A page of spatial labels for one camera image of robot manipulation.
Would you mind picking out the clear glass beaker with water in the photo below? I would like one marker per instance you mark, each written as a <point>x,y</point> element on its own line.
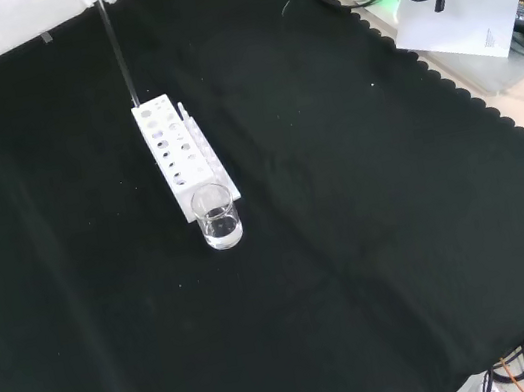
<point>222,233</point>

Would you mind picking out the clear plastic cloth clip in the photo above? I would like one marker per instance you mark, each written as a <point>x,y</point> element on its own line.
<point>45,37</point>

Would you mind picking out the black bench cloth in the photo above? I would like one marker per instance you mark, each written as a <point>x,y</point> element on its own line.
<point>351,241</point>

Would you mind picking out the white paper sheet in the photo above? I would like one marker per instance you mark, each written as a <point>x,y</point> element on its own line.
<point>459,19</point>

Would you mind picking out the white test tube rack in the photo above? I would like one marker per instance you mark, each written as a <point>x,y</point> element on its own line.
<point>182,205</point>

